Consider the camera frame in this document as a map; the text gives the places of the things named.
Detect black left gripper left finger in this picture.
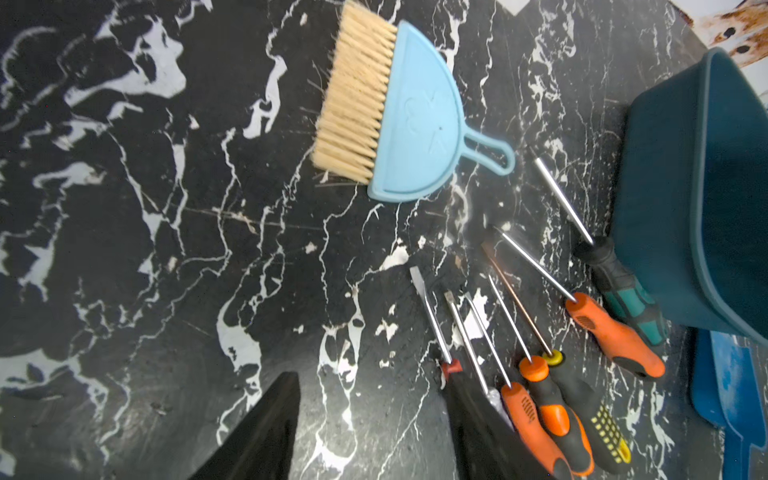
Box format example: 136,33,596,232
191,371,301,479

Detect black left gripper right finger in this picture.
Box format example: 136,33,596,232
444,372,550,479

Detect clear handled screwdriver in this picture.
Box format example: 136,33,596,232
444,291,514,430

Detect orange black stubby screwdriver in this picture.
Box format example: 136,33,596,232
489,281,595,478

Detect red collar screwdriver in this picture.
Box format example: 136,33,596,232
409,266,463,381

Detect black yellow handled screwdriver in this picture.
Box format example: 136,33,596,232
482,242,632,475

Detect green black handled screwdriver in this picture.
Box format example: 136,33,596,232
533,153,669,353

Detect dark teal storage box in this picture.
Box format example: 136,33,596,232
610,48,767,344

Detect blue plastic dustpan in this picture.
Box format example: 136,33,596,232
690,329,767,479

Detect light blue hand brush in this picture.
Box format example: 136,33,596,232
311,1,516,203

